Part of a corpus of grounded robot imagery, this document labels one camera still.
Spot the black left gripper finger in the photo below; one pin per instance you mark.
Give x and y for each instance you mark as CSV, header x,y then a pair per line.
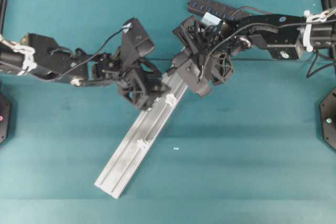
x,y
154,72
157,87

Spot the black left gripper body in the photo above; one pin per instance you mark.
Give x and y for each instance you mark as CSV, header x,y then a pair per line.
x,y
123,69

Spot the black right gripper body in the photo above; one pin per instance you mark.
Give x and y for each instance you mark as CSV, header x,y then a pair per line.
x,y
205,41

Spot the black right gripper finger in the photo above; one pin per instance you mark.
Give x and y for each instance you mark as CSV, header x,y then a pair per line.
x,y
171,72

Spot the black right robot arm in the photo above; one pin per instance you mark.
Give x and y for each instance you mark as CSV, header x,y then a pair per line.
x,y
283,36

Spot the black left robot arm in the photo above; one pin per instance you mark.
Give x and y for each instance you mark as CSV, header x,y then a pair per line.
x,y
42,58

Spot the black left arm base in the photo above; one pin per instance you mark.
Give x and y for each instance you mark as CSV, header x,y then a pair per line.
x,y
6,111

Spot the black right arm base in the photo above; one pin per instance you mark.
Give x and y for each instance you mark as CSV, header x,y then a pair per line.
x,y
327,106

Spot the black USB hub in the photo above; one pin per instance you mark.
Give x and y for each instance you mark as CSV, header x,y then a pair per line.
x,y
220,10

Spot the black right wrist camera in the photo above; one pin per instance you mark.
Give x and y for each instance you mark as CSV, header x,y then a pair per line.
x,y
189,71

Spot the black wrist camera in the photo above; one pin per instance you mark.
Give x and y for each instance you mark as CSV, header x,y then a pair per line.
x,y
189,71
135,42

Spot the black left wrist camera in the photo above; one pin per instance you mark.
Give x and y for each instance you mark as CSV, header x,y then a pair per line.
x,y
135,42

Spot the long aluminium rail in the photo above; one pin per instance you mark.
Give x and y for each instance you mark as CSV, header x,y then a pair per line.
x,y
137,142

